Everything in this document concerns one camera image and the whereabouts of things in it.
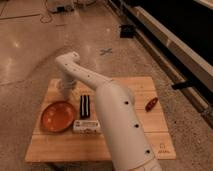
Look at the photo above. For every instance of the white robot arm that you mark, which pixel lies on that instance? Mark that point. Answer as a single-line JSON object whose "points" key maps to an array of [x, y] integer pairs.
{"points": [[114, 106]]}

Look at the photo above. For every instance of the black striped rectangular object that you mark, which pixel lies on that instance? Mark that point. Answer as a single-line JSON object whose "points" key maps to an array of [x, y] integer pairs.
{"points": [[85, 106]]}

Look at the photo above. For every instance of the white rectangular box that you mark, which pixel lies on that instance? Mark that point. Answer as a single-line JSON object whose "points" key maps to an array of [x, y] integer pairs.
{"points": [[86, 127]]}

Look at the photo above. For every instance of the red oval object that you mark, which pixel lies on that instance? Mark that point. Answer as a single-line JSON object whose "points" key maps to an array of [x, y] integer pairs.
{"points": [[149, 106]]}

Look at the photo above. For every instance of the black box on floor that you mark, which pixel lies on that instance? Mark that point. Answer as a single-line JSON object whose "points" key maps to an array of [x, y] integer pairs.
{"points": [[127, 31]]}

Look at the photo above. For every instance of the orange round plate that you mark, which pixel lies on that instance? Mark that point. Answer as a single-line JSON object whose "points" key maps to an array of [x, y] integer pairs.
{"points": [[57, 116]]}

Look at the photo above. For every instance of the grey device on floor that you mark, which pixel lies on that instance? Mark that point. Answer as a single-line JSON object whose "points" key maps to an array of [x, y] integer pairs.
{"points": [[57, 6]]}

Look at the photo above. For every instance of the black bracket on rail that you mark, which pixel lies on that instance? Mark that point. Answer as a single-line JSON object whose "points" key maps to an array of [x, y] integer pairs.
{"points": [[183, 85]]}

